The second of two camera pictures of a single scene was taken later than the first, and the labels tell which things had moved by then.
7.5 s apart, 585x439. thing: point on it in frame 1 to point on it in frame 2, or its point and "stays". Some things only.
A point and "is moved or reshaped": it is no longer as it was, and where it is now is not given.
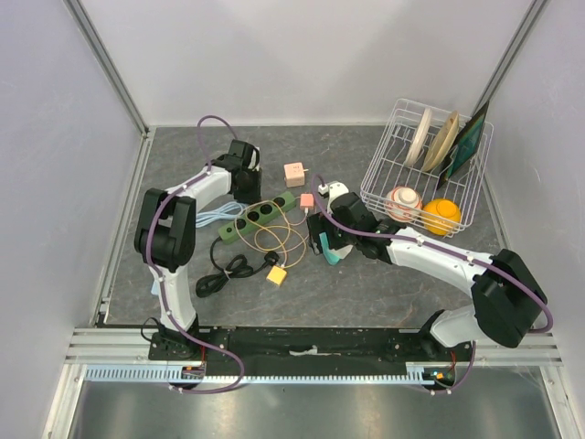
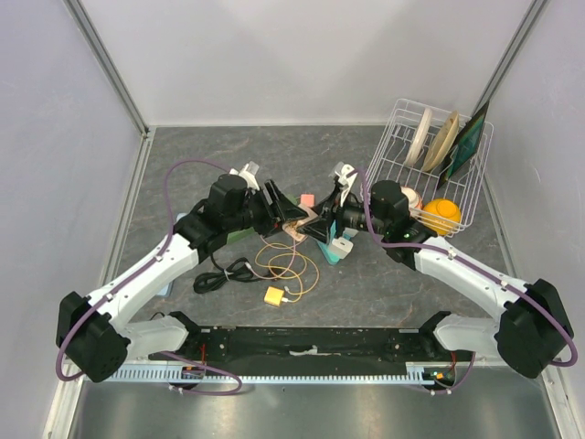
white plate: (416, 145) stays
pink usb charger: (306, 200) stays
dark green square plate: (465, 146) stays
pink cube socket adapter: (294, 174) is moved or reshaped
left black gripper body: (251, 191) to (260, 213)
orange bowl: (441, 216) stays
